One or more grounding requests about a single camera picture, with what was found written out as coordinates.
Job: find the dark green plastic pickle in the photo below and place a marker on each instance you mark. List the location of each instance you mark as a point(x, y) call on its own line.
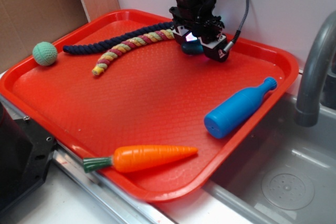
point(192, 49)

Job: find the red plastic tray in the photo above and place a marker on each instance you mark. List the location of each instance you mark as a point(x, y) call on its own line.
point(151, 95)

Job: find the green rubber ball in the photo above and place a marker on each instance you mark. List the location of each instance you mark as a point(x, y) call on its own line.
point(45, 53)

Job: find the grey sink faucet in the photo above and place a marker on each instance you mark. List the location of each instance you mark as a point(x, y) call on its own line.
point(317, 86)

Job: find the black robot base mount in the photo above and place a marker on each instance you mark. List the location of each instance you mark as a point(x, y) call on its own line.
point(26, 151)

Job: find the blue plastic bottle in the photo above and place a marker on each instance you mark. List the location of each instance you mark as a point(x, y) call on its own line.
point(223, 119)

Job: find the grey toy sink basin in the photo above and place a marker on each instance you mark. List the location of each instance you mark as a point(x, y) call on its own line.
point(281, 172)

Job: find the orange plastic carrot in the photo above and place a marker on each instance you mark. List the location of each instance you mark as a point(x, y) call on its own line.
point(128, 159)

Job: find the brown cardboard panel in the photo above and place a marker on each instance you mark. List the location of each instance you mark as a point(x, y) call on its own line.
point(24, 23)

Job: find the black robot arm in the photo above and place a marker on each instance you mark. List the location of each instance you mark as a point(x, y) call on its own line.
point(196, 17)

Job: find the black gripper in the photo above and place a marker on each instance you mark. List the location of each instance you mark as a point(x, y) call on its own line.
point(194, 18)

